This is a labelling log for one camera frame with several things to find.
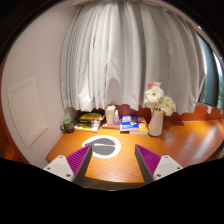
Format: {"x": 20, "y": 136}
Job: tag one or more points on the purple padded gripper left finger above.
{"x": 72, "y": 167}

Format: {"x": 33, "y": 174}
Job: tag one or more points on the yellow black book stack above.
{"x": 89, "y": 121}

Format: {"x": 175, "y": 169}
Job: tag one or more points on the round white grey mouse pad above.
{"x": 103, "y": 146}

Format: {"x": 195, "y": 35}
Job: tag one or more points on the dark glass window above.
{"x": 213, "y": 88}

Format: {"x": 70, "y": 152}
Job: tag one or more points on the white pleated curtain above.
{"x": 113, "y": 49}

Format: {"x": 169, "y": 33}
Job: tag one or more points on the red flat book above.
{"x": 111, "y": 126}

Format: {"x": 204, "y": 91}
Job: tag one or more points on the white gerbera flower bouquet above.
{"x": 155, "y": 99}

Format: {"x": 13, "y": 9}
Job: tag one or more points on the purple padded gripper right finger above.
{"x": 153, "y": 166}

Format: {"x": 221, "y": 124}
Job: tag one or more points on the white wall access panel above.
{"x": 26, "y": 111}

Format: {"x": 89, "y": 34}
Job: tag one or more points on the blue white box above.
{"x": 129, "y": 123}

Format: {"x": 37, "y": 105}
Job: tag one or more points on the white ceramic vase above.
{"x": 156, "y": 123}

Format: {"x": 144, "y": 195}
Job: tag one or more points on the green black mug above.
{"x": 67, "y": 126}

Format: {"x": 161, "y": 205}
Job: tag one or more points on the white paper cup stack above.
{"x": 109, "y": 112}

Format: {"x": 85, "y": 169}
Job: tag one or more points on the clear sanitizer bottle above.
{"x": 116, "y": 118}

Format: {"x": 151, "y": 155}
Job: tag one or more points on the yellow orange book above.
{"x": 143, "y": 129}

